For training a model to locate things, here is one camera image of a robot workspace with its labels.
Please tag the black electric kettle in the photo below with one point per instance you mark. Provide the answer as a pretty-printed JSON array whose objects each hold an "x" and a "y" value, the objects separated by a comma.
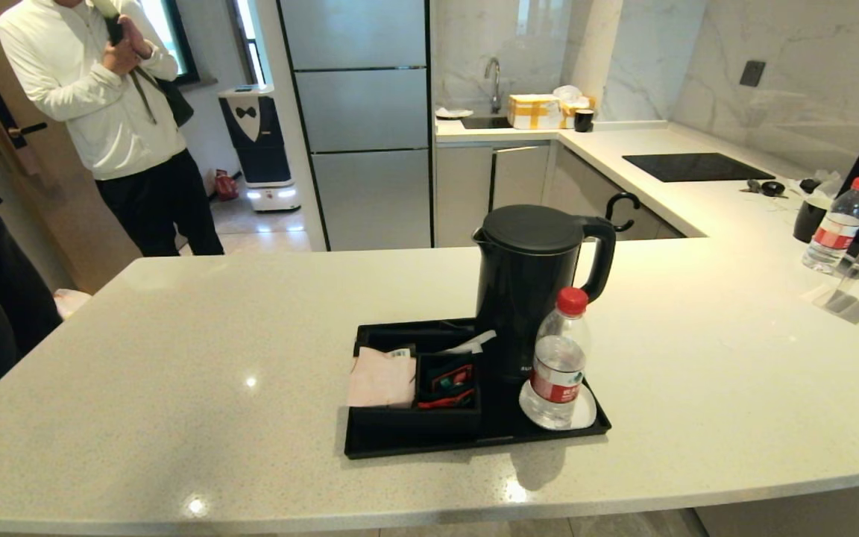
[{"x": 523, "y": 283}]

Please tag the pink black tea packet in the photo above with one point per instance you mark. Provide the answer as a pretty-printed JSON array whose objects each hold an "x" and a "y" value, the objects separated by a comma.
[{"x": 381, "y": 380}]

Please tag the black shoulder bag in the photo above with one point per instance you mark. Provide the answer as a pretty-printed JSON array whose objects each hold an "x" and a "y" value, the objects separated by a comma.
[{"x": 174, "y": 102}]

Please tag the clear water bottle red cap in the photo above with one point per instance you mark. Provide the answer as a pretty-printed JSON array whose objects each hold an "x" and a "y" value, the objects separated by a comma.
[
  {"x": 836, "y": 231},
  {"x": 558, "y": 373}
]

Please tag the small black cup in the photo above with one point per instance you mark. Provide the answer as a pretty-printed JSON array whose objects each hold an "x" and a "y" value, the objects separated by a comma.
[{"x": 584, "y": 121}]

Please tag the large black cup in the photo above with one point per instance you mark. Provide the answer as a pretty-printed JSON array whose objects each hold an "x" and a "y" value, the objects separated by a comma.
[{"x": 808, "y": 221}]

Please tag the white kitchen cabinet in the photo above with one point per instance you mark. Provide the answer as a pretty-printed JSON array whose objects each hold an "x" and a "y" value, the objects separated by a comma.
[{"x": 463, "y": 194}]

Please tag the dark kitchen sink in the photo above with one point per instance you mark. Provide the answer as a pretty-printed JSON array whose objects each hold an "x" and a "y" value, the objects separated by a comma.
[{"x": 485, "y": 121}]

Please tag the black compartment organizer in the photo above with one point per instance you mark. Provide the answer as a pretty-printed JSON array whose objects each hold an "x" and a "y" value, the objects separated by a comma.
[{"x": 414, "y": 425}]

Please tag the white dish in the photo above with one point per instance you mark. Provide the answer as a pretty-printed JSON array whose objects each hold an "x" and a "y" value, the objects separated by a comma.
[{"x": 453, "y": 112}]

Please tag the silver refrigerator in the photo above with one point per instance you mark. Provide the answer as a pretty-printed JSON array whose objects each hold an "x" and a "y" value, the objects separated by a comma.
[{"x": 362, "y": 112}]

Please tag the chrome faucet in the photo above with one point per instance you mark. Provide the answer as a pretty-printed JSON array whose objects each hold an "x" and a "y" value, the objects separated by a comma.
[{"x": 497, "y": 97}]

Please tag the black serving tray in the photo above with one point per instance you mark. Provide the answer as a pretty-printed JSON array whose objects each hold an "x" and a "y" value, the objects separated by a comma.
[{"x": 504, "y": 440}]

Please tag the cardboard box yellow tape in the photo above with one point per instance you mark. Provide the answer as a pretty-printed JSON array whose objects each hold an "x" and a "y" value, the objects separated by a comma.
[{"x": 534, "y": 112}]

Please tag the white service robot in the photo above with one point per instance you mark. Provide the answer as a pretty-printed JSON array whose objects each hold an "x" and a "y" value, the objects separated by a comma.
[{"x": 262, "y": 149}]

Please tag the white round coaster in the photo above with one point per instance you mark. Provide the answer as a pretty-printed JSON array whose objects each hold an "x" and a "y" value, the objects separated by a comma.
[{"x": 583, "y": 415}]

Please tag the red bag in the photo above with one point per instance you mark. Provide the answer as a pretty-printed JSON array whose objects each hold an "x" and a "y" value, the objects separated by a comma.
[{"x": 226, "y": 186}]

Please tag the black induction cooktop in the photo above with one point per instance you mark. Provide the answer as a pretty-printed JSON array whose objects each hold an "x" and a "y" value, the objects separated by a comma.
[{"x": 698, "y": 167}]

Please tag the dark framed glass door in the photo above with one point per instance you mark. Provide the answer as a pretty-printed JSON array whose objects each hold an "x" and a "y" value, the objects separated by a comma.
[{"x": 250, "y": 41}]

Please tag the dark framed window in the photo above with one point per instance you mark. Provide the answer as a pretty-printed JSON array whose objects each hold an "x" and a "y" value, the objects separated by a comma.
[{"x": 176, "y": 45}]

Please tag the person in black trousers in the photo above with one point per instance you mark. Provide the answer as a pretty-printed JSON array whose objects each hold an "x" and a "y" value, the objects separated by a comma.
[{"x": 116, "y": 127}]

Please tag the black round lid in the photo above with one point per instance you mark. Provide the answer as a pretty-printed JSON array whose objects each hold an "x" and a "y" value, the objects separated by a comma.
[{"x": 773, "y": 188}]

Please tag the crumpled white floor bag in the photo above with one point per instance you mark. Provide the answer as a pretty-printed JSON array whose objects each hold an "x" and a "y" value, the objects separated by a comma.
[{"x": 71, "y": 302}]

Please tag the brown wooden door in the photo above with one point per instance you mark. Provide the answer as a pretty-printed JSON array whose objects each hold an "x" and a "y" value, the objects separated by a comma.
[{"x": 64, "y": 201}]

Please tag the crumpled clear wrapper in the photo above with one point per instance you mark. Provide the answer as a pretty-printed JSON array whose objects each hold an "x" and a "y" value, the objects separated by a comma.
[{"x": 826, "y": 185}]

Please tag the clear acrylic sign holder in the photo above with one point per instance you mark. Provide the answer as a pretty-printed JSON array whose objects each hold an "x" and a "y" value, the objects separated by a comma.
[{"x": 847, "y": 302}]

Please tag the grey wall socket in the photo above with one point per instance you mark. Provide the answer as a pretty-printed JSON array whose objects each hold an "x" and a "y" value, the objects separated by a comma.
[{"x": 753, "y": 73}]

